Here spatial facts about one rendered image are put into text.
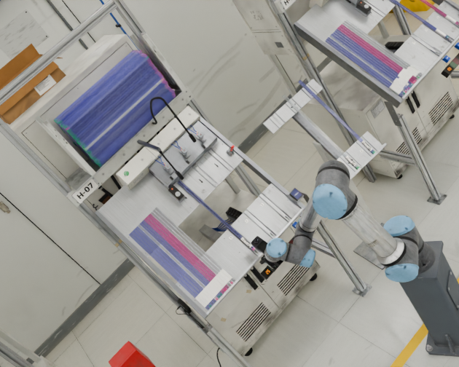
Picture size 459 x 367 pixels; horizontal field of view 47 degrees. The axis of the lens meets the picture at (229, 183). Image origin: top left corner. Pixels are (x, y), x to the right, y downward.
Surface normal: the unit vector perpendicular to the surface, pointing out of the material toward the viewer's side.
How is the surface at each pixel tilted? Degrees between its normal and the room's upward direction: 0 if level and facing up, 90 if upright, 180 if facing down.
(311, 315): 0
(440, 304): 90
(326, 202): 82
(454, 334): 90
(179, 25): 90
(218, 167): 46
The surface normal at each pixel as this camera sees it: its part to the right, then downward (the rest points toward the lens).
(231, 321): 0.52, 0.22
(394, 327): -0.52, -0.68
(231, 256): 0.02, -0.32
